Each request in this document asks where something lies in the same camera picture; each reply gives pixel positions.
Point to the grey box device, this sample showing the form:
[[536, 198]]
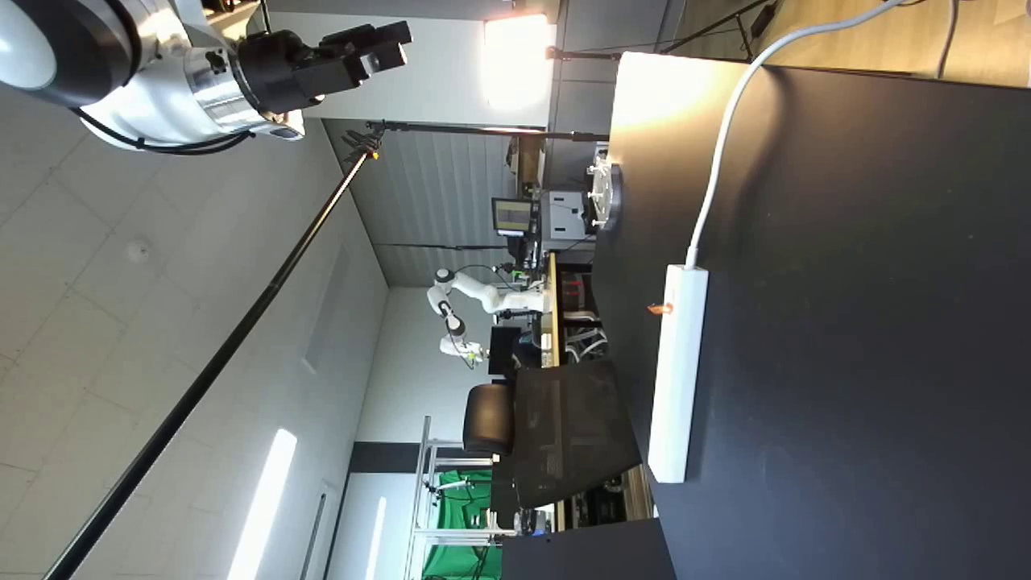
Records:
[[554, 214]]

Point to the black office chair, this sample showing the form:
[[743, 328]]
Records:
[[554, 432]]

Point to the black diagonal pole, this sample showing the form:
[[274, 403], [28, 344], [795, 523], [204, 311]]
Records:
[[124, 486]]

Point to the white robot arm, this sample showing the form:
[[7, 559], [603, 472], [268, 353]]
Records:
[[159, 76]]

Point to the white power strip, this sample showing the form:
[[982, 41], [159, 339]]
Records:
[[678, 370]]

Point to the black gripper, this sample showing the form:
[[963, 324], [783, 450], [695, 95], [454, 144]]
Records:
[[282, 70]]

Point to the green bins on rack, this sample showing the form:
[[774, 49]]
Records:
[[463, 504]]

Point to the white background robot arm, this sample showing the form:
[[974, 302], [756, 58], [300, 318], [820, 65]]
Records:
[[454, 286]]

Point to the round white plate object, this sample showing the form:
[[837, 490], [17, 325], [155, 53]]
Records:
[[606, 190]]

